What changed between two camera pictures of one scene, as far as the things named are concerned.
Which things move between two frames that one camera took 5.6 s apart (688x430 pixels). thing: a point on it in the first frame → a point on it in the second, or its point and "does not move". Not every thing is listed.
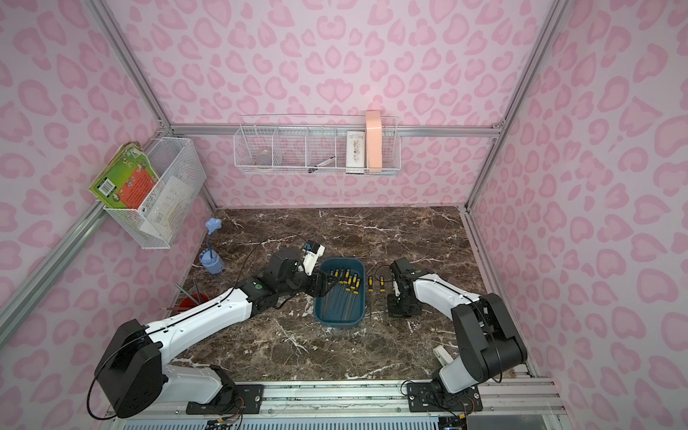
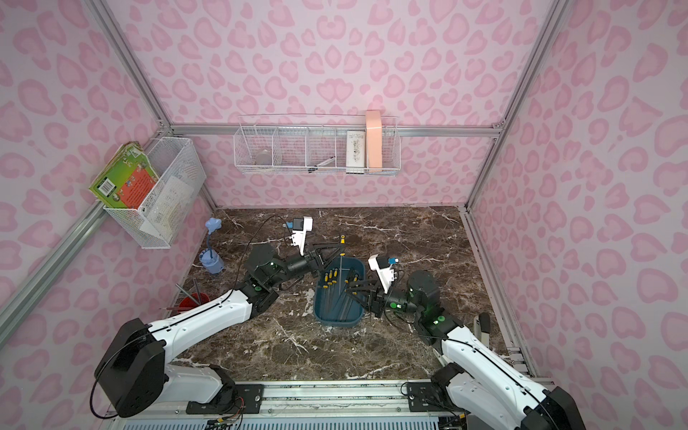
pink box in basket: [374, 137] does not move
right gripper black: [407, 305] → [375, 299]
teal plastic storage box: [344, 305] does not move
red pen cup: [193, 300] does not move
